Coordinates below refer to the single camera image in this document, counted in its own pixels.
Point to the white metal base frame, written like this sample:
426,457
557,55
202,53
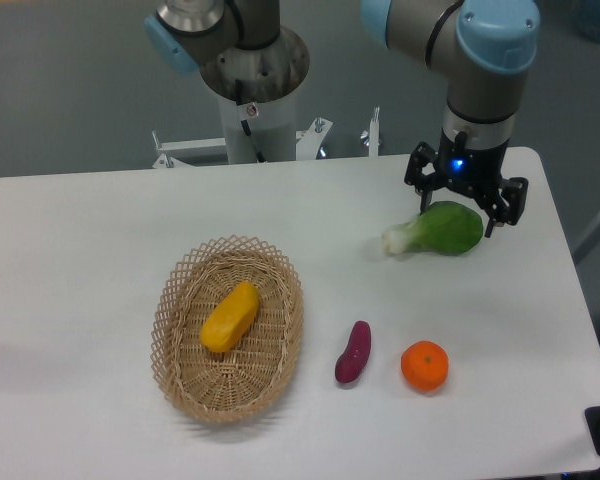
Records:
275,145

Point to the yellow mango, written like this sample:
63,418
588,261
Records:
231,318

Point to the orange tangerine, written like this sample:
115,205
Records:
425,365

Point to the oval wicker basket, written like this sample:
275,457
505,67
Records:
227,387

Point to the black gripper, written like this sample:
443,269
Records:
472,173

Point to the green bok choy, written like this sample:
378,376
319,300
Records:
446,227

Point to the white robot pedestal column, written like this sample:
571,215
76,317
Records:
257,90

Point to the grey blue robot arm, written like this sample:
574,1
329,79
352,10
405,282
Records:
483,48

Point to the purple sweet potato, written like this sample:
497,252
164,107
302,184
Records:
354,358

